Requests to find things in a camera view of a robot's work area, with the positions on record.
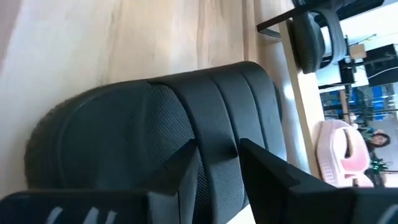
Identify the black rubber slide sandal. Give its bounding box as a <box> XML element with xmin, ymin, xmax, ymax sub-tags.
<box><xmin>24</xmin><ymin>60</ymin><xmax>289</xmax><ymax>224</ymax></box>
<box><xmin>287</xmin><ymin>8</ymin><xmax>348</xmax><ymax>75</ymax></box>

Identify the black background monitor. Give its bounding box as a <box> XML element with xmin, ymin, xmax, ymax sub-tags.
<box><xmin>363</xmin><ymin>43</ymin><xmax>398</xmax><ymax>88</ymax></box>

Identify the wooden shelf with black frame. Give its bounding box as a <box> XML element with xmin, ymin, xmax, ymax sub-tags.
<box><xmin>256</xmin><ymin>0</ymin><xmax>386</xmax><ymax>180</ymax></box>

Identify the pink rubber slide sandal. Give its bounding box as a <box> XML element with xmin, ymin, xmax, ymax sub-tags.
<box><xmin>315</xmin><ymin>119</ymin><xmax>373</xmax><ymax>174</ymax></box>
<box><xmin>323</xmin><ymin>164</ymin><xmax>375</xmax><ymax>189</ymax></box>

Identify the cardboard box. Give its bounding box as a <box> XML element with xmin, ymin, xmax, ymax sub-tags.
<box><xmin>349</xmin><ymin>43</ymin><xmax>368</xmax><ymax>60</ymax></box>

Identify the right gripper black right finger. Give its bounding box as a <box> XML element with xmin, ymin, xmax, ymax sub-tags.
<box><xmin>239</xmin><ymin>138</ymin><xmax>398</xmax><ymax>224</ymax></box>

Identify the person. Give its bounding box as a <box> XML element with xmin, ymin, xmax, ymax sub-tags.
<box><xmin>362</xmin><ymin>132</ymin><xmax>392</xmax><ymax>187</ymax></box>

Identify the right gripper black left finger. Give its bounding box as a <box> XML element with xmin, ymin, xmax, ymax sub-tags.
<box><xmin>0</xmin><ymin>138</ymin><xmax>198</xmax><ymax>224</ymax></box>

